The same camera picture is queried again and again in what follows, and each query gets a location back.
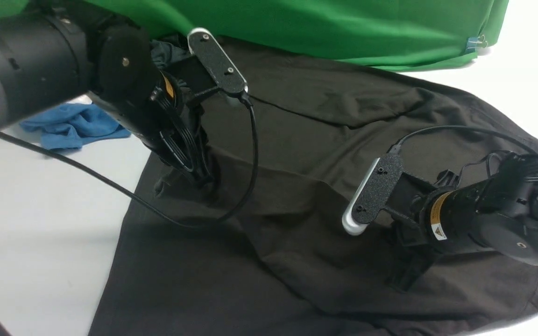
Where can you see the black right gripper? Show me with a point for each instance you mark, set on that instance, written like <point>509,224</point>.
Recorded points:
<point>413,246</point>

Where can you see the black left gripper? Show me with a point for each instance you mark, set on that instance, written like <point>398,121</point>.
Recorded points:
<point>168,126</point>

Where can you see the dark gray long-sleeve top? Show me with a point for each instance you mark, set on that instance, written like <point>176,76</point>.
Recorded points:
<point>285,266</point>

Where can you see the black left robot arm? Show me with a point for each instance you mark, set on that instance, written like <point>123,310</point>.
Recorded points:
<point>56,50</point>

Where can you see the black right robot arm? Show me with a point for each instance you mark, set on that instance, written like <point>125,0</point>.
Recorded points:
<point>498,214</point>

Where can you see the dark teal crumpled garment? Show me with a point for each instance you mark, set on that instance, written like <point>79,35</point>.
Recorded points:
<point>168,50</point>

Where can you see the blue crumpled garment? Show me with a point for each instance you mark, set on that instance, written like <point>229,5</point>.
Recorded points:
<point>72,126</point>

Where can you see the green backdrop cloth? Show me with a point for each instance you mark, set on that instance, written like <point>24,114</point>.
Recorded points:
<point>393,35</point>

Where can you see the blue binder clip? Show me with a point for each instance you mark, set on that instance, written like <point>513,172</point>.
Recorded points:
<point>475,43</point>

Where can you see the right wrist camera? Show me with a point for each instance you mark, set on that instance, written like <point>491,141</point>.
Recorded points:
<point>372,194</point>

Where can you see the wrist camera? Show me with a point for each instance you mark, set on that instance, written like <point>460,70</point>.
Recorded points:
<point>216,62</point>
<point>372,194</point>

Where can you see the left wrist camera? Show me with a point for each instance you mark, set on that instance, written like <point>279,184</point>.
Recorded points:
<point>216,62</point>

